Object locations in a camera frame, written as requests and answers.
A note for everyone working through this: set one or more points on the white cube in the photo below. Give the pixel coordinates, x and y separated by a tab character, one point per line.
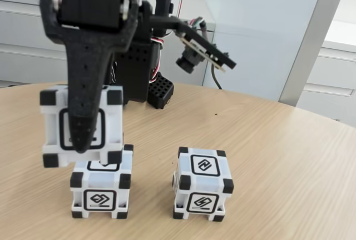
203	180
100	181
53	129

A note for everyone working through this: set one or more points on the long white cabinet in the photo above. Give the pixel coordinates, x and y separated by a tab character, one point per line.
16	42

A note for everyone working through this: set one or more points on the white cube, paperclip-like symbol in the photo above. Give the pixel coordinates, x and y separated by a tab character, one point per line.
100	181

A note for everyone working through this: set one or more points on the frosted glass partition panel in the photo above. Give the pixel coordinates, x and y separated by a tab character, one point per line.
264	29

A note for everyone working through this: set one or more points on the white drawer cabinet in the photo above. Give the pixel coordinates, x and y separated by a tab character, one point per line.
333	84

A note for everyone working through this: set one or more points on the black camera module with board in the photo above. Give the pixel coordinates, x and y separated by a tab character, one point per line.
187	61

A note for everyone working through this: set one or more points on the grey metal partition post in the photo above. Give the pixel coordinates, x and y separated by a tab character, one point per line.
312	42

